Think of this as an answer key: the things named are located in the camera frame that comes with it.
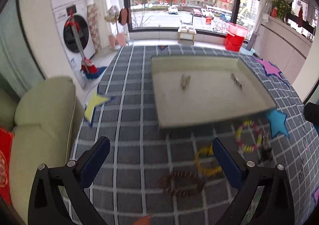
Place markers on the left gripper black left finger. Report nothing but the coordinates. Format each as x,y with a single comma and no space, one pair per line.
46,205

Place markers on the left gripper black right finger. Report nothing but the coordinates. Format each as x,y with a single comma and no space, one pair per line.
276,205

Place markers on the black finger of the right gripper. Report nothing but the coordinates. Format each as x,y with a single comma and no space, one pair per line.
311,113

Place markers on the black claw hair clip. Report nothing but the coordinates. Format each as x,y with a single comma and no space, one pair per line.
265,150

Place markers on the silver star hair pin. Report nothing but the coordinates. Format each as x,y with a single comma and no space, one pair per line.
236,81

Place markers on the teal jewelry tray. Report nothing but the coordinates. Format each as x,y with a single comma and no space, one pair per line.
211,96

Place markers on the red embroidered cushion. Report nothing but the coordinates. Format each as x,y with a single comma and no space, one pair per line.
5,143

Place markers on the green sofa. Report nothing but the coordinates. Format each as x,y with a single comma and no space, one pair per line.
45,123

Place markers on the potted green plant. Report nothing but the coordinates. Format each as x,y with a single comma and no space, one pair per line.
281,9

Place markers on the red bucket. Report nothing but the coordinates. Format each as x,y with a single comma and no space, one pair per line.
235,36

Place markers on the red mop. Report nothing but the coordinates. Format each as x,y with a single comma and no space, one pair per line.
87,67

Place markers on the small wooden stool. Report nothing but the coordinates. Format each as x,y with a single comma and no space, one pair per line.
187,33

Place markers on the slipper rack stand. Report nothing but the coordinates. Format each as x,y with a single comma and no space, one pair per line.
121,19

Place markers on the white washing machine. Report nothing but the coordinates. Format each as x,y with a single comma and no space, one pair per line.
67,38

